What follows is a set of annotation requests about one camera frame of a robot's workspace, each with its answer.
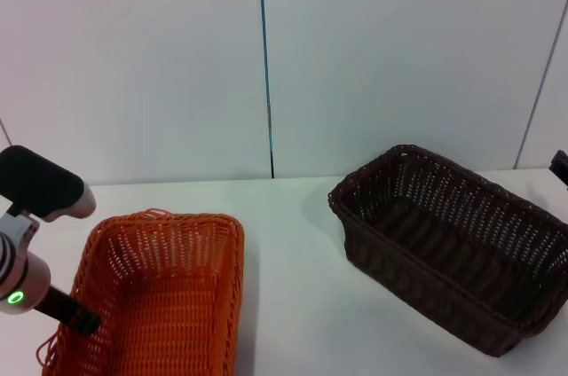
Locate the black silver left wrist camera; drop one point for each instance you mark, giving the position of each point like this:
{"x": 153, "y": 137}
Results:
{"x": 40, "y": 181}

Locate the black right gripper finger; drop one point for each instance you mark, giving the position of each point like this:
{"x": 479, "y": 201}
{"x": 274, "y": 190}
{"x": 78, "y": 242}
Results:
{"x": 562, "y": 167}

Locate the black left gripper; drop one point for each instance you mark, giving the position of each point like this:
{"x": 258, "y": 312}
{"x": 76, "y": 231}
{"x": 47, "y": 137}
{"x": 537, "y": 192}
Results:
{"x": 55, "y": 305}

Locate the orange woven plastic basket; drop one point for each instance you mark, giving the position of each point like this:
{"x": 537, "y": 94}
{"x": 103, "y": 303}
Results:
{"x": 168, "y": 314}

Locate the dark brown woven basket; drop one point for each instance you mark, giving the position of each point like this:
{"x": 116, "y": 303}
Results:
{"x": 444, "y": 243}

